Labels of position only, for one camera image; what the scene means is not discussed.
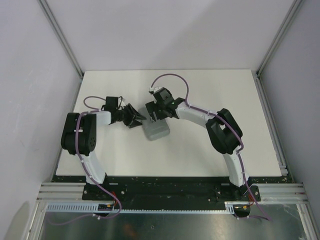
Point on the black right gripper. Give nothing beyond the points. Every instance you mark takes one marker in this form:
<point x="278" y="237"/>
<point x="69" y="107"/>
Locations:
<point x="152" y="109"/>

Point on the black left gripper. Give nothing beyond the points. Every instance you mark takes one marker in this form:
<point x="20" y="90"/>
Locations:
<point x="134" y="116"/>

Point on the grey plastic tool case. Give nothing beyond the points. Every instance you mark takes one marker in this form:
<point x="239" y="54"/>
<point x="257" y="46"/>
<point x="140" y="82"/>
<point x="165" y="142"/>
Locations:
<point x="153" y="130"/>

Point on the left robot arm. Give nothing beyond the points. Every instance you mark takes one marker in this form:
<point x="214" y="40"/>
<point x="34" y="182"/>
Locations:
<point x="79" y="136"/>

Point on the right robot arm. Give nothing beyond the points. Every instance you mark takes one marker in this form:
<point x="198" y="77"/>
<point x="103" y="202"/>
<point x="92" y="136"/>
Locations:
<point x="224" y="133"/>

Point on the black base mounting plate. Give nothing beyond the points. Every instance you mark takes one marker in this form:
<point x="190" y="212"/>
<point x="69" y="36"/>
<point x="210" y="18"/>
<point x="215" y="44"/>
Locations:
<point x="126" y="187"/>

